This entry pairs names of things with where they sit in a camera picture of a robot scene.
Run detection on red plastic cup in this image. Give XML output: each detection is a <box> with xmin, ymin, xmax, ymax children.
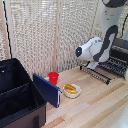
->
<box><xmin>47</xmin><ymin>71</ymin><xmax>60</xmax><ymax>86</ymax></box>

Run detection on black silver toaster oven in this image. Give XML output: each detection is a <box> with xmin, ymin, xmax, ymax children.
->
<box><xmin>111</xmin><ymin>37</ymin><xmax>128</xmax><ymax>80</ymax></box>

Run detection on yellow food pieces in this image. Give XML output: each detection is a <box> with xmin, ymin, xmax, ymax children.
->
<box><xmin>64</xmin><ymin>83</ymin><xmax>79</xmax><ymax>95</ymax></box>

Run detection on white bowl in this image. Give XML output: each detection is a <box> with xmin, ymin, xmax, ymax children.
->
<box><xmin>62</xmin><ymin>83</ymin><xmax>82</xmax><ymax>99</ymax></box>

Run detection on blue binder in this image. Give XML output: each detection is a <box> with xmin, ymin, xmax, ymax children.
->
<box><xmin>32</xmin><ymin>73</ymin><xmax>63</xmax><ymax>109</ymax></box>

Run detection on beige woven folding screen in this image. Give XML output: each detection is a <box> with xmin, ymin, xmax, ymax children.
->
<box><xmin>0</xmin><ymin>0</ymin><xmax>128</xmax><ymax>78</ymax></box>

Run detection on black fabric storage bag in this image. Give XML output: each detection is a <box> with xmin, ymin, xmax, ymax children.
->
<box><xmin>0</xmin><ymin>58</ymin><xmax>48</xmax><ymax>128</ymax></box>

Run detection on thin black pole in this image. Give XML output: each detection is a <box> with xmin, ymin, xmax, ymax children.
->
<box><xmin>1</xmin><ymin>0</ymin><xmax>13</xmax><ymax>61</ymax></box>

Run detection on black wire oven rack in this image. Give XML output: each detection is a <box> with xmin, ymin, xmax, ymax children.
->
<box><xmin>79</xmin><ymin>61</ymin><xmax>112</xmax><ymax>86</ymax></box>

